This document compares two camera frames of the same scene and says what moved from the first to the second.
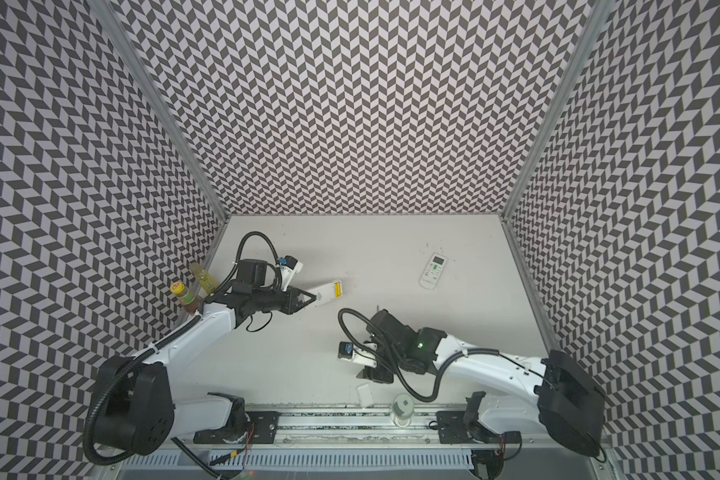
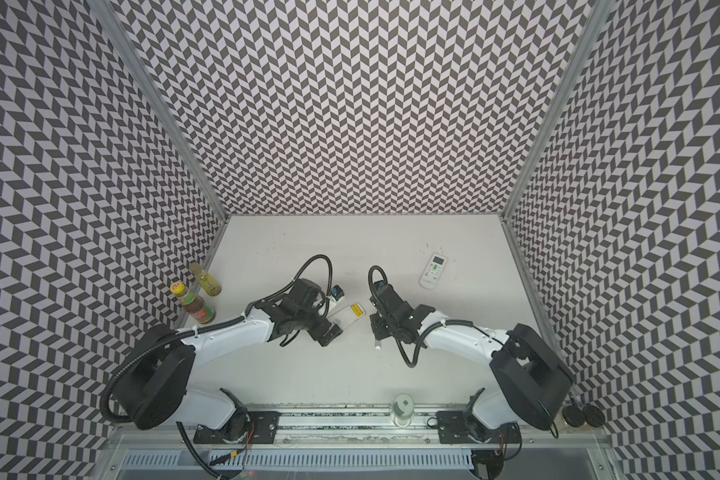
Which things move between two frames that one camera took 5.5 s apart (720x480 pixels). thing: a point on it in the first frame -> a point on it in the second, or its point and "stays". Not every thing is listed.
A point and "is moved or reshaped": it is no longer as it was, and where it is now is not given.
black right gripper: [381, 370] -> [381, 327]
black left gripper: [293, 305] -> [319, 336]
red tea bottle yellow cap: [187, 297] stays
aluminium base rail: [358, 430] stays
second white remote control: [433, 271] stays
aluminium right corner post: [593, 21] stays
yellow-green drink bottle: [207, 280] stays
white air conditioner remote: [324, 294] is moved or reshaped
